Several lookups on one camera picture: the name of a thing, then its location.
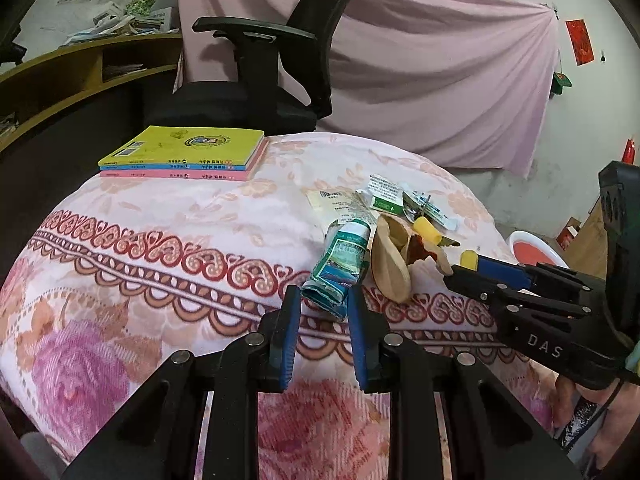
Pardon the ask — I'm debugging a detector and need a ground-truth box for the crinkled clear wrapper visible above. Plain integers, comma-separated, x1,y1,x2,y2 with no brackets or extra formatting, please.
345,190,382,227

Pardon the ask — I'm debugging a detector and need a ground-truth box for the blue book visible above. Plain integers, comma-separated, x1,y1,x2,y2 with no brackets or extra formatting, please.
98,141,267,173

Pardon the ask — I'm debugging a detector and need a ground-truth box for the yellow book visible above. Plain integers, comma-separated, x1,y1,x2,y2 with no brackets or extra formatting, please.
97,126,266,168

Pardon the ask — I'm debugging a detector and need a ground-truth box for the red paper wall decoration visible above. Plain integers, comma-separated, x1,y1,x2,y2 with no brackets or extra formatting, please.
565,19,595,67

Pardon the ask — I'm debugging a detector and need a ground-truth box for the pink curtain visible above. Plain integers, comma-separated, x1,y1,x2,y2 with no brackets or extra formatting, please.
177,0,561,178

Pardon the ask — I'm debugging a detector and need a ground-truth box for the green white packet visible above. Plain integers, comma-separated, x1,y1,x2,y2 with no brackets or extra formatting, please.
367,174,407,212

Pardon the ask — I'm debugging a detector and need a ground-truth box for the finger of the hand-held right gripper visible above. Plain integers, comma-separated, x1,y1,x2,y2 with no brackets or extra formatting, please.
475,255,606,302
444,265,596,321

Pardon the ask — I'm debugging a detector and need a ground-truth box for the brown cardboard box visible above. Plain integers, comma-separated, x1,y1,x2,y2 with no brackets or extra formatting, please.
555,200,612,267

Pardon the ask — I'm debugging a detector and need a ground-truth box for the white orange plastic basin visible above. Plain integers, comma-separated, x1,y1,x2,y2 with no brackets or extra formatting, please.
507,230,571,271

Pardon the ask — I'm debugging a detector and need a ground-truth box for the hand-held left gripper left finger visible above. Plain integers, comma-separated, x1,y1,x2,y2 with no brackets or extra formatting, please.
60,285,303,480

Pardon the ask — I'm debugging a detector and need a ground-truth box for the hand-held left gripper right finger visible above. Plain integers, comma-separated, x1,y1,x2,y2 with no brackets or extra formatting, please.
346,286,583,480

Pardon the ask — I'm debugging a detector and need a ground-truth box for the white medicine sachet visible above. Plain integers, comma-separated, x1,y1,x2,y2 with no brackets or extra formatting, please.
306,188,367,224

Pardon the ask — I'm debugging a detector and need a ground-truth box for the wooden shelf unit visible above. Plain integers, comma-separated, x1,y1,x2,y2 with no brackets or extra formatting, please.
0,32,183,153

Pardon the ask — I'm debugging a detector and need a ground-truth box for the black office chair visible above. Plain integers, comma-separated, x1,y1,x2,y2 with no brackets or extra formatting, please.
142,0,381,136

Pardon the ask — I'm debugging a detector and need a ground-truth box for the squeezed toothpaste tube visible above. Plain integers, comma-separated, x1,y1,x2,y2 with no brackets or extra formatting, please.
301,221,373,320

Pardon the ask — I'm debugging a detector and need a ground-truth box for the pile of papers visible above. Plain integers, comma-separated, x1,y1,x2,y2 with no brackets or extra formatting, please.
65,2,176,43

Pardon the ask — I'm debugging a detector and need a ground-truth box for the pink floral blanket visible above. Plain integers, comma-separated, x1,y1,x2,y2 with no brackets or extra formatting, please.
0,132,566,480

